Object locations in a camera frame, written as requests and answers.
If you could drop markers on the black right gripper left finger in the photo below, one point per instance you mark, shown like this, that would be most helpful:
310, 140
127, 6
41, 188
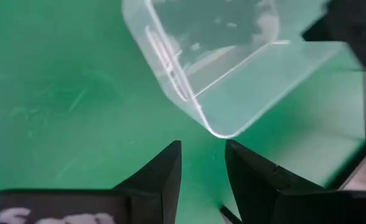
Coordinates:
92, 207

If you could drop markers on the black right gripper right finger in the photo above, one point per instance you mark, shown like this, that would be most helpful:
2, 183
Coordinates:
279, 205

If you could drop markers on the clear plastic container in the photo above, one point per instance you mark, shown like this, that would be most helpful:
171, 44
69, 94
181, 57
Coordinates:
232, 77

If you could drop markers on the black frame wooden shelf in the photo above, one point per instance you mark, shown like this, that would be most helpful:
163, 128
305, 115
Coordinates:
356, 31

